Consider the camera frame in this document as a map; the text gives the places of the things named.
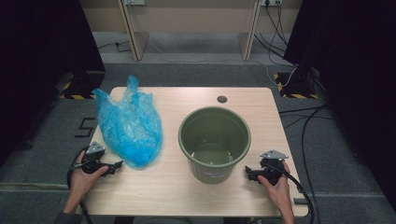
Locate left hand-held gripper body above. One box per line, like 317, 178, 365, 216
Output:
78, 141, 110, 175

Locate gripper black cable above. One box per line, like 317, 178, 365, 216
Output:
66, 147, 94, 224
264, 161, 316, 224

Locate thin black floor cable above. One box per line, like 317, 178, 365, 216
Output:
97, 40, 133, 53

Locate person's right hand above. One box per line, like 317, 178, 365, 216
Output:
258, 161, 295, 209

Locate wooden panel leg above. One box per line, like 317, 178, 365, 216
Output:
117, 0, 150, 62
237, 0, 262, 62

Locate black yellow striped base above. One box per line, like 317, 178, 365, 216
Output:
274, 72, 319, 100
58, 70, 106, 101

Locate person's left hand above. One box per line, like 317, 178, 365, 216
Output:
68, 152, 110, 202

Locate green plastic bucket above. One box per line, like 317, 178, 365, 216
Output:
177, 105, 252, 185

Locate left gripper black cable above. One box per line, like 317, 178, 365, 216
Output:
66, 147, 94, 224

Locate black floor cables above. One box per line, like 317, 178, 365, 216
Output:
278, 104, 336, 224

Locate blue plastic bag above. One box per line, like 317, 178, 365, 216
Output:
92, 74, 163, 170

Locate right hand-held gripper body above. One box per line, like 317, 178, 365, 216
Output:
255, 149, 290, 187

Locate black curtain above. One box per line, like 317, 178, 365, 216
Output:
283, 0, 396, 213
0, 0, 106, 162

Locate wooden back board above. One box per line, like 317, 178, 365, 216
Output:
78, 0, 303, 34

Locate black outlet cables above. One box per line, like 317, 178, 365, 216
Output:
253, 3, 297, 67

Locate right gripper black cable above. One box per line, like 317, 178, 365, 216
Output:
264, 161, 316, 224

